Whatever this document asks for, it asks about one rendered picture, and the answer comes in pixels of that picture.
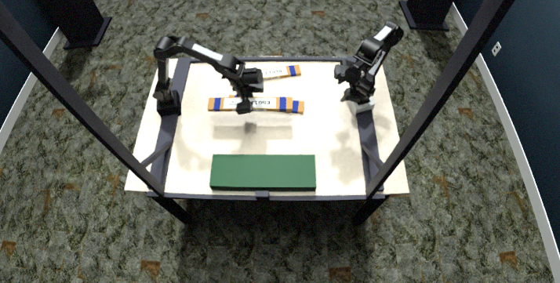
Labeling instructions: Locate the green flat rectangular platform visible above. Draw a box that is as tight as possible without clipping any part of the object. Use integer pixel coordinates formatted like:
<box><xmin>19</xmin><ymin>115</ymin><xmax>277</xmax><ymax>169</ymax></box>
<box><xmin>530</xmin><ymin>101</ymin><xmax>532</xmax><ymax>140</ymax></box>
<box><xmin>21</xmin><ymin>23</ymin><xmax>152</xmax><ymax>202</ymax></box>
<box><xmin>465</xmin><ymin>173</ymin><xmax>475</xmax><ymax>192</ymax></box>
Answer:
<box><xmin>209</xmin><ymin>154</ymin><xmax>317</xmax><ymax>192</ymax></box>

